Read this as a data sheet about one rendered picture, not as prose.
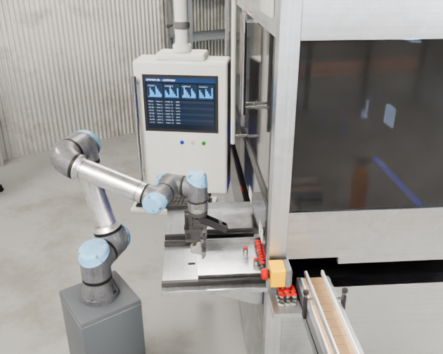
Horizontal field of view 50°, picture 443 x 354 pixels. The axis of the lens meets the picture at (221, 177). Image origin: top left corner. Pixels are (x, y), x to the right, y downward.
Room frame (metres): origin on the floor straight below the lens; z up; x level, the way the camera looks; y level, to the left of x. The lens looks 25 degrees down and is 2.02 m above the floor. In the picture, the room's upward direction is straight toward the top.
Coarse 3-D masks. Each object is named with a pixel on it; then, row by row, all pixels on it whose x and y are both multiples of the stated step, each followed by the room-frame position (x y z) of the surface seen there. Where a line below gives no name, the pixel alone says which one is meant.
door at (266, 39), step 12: (264, 36) 1.80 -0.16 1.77; (264, 48) 1.79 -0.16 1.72; (264, 60) 1.78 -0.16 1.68; (264, 72) 1.77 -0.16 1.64; (264, 84) 1.77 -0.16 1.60; (264, 96) 1.75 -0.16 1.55; (264, 108) 1.74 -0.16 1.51; (264, 120) 1.73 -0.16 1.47; (264, 132) 1.72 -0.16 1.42; (264, 144) 1.71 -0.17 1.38; (264, 156) 1.70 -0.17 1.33; (264, 168) 1.69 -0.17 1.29; (264, 180) 1.68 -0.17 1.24
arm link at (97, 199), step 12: (84, 132) 1.73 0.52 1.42; (84, 144) 1.67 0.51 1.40; (96, 144) 1.73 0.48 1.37; (96, 156) 1.70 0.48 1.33; (84, 192) 1.67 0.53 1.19; (96, 192) 1.67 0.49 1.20; (96, 204) 1.66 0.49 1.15; (108, 204) 1.69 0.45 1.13; (96, 216) 1.66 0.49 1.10; (108, 216) 1.67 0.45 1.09; (96, 228) 1.66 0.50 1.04; (108, 228) 1.65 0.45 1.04; (120, 228) 1.68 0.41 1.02; (108, 240) 1.62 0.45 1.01; (120, 240) 1.66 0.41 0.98; (120, 252) 1.64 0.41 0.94
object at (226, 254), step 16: (208, 240) 1.77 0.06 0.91; (224, 240) 1.78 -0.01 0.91; (240, 240) 1.78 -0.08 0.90; (208, 256) 1.69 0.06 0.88; (224, 256) 1.69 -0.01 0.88; (240, 256) 1.69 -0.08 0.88; (256, 256) 1.69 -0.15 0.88; (208, 272) 1.58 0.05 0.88; (224, 272) 1.58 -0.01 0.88; (240, 272) 1.58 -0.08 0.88; (256, 272) 1.54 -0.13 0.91
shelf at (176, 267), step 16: (176, 224) 1.96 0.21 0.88; (176, 240) 1.82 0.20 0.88; (176, 256) 1.69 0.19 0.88; (192, 256) 1.69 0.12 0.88; (176, 272) 1.58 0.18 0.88; (192, 272) 1.58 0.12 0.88; (176, 288) 1.48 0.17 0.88; (192, 288) 1.48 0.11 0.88; (208, 288) 1.48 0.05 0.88; (224, 288) 1.48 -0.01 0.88; (240, 288) 1.48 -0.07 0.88; (256, 288) 1.48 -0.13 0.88
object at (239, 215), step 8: (208, 208) 2.11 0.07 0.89; (216, 208) 2.12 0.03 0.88; (224, 208) 2.12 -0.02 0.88; (232, 208) 2.12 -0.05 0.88; (240, 208) 2.12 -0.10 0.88; (248, 208) 2.12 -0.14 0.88; (216, 216) 2.03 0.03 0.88; (224, 216) 2.03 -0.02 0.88; (232, 216) 2.03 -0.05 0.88; (240, 216) 2.03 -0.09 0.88; (248, 216) 2.03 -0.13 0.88; (232, 224) 1.96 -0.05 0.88; (240, 224) 1.96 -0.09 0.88; (248, 224) 1.96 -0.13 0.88; (256, 224) 1.96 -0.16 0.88; (256, 232) 1.87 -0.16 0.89
